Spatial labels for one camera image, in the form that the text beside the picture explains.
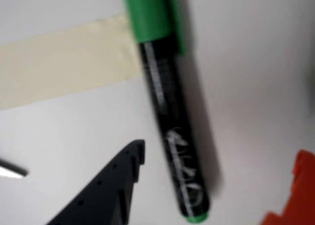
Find green capped black marker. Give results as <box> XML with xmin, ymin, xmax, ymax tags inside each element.
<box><xmin>120</xmin><ymin>0</ymin><xmax>210</xmax><ymax>224</ymax></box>

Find long beige masking tape strip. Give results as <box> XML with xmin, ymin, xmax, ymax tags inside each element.
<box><xmin>0</xmin><ymin>14</ymin><xmax>144</xmax><ymax>111</ymax></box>

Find blue handled scissors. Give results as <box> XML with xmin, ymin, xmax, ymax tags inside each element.
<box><xmin>0</xmin><ymin>158</ymin><xmax>29</xmax><ymax>179</ymax></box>

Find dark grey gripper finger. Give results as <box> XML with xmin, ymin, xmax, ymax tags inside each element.
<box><xmin>46</xmin><ymin>139</ymin><xmax>146</xmax><ymax>225</ymax></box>

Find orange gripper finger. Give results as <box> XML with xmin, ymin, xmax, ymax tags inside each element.
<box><xmin>258</xmin><ymin>149</ymin><xmax>315</xmax><ymax>225</ymax></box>

